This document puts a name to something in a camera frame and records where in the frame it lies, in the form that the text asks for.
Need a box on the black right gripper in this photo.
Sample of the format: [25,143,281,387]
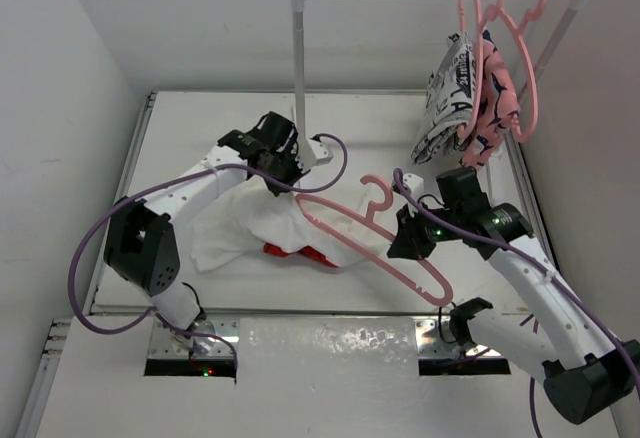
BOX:
[387,199,461,260]

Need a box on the white t shirt red print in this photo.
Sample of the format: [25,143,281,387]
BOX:
[190,178,364,273]

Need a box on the pink plastic hanger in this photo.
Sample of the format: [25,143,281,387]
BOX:
[295,174,454,307]

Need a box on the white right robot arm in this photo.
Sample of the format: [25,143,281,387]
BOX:
[387,168,639,425]

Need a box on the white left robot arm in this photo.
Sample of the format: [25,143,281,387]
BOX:
[104,112,303,330]

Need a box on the pink hanger with white shirt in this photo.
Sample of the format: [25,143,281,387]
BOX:
[457,0,485,141]

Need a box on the pink navy printed shirt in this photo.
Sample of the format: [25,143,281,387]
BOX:
[460,30,521,168]

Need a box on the white black printed shirt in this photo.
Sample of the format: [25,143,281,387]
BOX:
[410,32,472,165]

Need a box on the empty pink hanger right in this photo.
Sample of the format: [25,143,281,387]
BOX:
[497,0,548,143]

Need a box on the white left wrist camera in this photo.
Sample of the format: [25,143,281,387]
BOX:
[298,138,333,171]

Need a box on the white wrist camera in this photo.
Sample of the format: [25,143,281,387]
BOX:
[400,173,425,202]
[298,138,333,171]

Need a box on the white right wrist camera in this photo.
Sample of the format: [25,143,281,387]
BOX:
[400,173,425,202]

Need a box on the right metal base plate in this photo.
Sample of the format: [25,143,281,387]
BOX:
[414,314,502,360]

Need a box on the metal base plate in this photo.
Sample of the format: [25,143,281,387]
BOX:
[147,316,239,360]
[414,314,502,360]

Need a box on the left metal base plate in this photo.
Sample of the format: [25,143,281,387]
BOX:
[147,316,239,360]

